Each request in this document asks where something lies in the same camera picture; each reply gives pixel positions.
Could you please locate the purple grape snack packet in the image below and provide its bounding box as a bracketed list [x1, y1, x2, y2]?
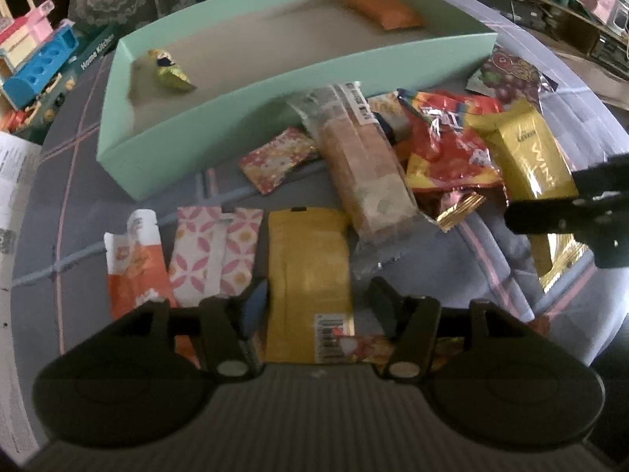
[466, 44, 561, 109]

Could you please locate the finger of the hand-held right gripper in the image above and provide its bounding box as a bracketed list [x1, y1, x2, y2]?
[571, 154, 629, 195]
[506, 192, 629, 270]

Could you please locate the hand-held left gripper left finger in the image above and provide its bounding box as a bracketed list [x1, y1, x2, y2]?
[115, 278, 271, 382]

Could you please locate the orange white snack packet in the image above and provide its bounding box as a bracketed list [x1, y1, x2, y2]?
[104, 209, 202, 371]

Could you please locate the blue cracker packet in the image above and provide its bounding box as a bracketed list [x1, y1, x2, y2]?
[368, 93, 414, 146]

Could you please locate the small gold foil wrapper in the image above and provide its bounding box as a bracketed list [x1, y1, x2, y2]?
[435, 191, 487, 233]

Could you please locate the clear cracker bar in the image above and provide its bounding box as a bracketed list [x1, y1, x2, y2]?
[287, 83, 434, 276]

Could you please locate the green yellow foil candy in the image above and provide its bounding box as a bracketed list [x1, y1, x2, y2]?
[147, 49, 198, 93]

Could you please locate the gold wafer packet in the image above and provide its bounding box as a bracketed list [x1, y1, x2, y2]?
[467, 100, 590, 297]

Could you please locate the red floral snack packet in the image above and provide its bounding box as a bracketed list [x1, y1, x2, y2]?
[239, 128, 322, 195]

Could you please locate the red white patterned snack bag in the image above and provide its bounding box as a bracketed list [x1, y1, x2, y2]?
[339, 334, 450, 371]

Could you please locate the yellow snack pouch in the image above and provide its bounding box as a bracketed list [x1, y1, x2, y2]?
[265, 206, 355, 365]

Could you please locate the wide pink patterned sachet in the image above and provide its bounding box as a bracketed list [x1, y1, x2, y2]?
[167, 205, 229, 308]

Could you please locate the narrow pink patterned sachet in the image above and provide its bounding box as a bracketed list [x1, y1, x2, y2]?
[219, 208, 263, 302]

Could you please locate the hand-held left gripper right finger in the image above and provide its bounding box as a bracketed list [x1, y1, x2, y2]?
[368, 276, 517, 383]

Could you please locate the red candy bag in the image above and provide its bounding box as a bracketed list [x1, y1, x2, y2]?
[397, 88, 507, 194]

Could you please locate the mint green cardboard box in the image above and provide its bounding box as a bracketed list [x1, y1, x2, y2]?
[96, 0, 498, 202]

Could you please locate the printed instruction sheet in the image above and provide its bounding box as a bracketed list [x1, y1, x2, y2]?
[0, 130, 42, 468]

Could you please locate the green toy kitchen box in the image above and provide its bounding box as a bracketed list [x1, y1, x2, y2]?
[20, 24, 121, 146]

